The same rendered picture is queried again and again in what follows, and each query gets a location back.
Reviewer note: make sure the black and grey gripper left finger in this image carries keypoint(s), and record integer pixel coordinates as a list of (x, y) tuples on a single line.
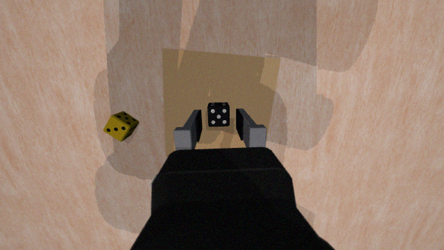
[(187, 136)]

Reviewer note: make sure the yellow die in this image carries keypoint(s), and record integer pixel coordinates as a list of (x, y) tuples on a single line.
[(121, 126)]

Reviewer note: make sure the tan translucent mat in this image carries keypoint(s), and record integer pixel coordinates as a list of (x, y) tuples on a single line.
[(192, 79)]

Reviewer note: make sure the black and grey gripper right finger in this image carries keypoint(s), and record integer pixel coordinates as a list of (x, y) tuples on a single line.
[(252, 134)]

